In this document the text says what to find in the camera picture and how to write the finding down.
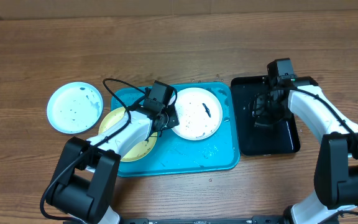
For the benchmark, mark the teal plastic tray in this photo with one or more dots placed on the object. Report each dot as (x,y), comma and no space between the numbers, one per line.
(175,155)

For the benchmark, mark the yellow plate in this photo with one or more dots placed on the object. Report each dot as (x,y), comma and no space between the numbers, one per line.
(141,149)

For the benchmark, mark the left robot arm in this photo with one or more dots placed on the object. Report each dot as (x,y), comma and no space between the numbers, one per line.
(83,183)

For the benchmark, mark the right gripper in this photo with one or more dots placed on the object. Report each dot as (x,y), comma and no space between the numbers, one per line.
(260,111)

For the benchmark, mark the black plastic tray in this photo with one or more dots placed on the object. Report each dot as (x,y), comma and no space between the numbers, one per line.
(281,138)

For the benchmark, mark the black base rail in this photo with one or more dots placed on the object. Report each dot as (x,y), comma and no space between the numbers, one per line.
(259,219)

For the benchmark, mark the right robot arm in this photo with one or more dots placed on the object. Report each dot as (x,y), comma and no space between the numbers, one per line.
(336,175)

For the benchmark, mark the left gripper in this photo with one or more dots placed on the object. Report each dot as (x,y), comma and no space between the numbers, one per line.
(173,119)

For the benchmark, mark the white plate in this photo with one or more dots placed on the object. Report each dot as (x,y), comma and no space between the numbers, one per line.
(199,114)

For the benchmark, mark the light blue plate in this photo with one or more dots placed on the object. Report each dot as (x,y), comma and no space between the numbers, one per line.
(75,108)

